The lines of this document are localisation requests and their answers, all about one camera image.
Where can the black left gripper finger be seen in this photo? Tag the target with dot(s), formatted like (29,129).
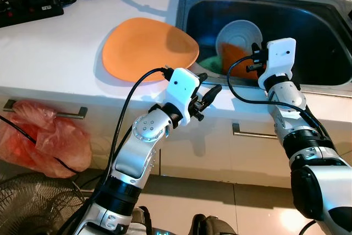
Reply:
(202,76)
(212,94)

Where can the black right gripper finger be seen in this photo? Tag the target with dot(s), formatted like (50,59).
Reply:
(256,50)

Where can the orange bowl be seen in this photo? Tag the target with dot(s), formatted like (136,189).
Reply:
(234,59)

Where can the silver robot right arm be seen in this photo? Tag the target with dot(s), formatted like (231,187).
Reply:
(291,108)

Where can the white kitchen base cabinet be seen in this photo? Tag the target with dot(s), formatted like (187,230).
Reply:
(220,158)

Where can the green plate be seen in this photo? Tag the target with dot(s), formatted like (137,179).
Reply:
(212,65)

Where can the white bowl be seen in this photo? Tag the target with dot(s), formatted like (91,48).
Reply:
(239,31)

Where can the stainless steel sink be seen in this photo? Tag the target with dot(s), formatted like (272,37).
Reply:
(313,31)

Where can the orange plate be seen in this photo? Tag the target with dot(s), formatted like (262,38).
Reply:
(143,50)

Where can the robot right leg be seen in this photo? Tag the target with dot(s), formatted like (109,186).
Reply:
(213,226)

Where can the robot leg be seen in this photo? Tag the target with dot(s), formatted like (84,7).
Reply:
(144,223)
(213,226)

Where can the robot left leg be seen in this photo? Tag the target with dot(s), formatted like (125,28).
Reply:
(144,223)

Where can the red plastic bag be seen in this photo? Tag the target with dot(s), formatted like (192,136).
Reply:
(49,147)

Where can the black power strip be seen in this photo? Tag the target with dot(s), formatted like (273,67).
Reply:
(30,10)

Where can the black floor fan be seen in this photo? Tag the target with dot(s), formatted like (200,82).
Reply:
(33,207)

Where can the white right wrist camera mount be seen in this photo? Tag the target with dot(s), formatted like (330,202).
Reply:
(280,59)

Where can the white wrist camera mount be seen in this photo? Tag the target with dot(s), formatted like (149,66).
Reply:
(181,86)
(280,59)

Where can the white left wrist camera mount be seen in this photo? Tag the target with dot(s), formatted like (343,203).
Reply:
(181,86)

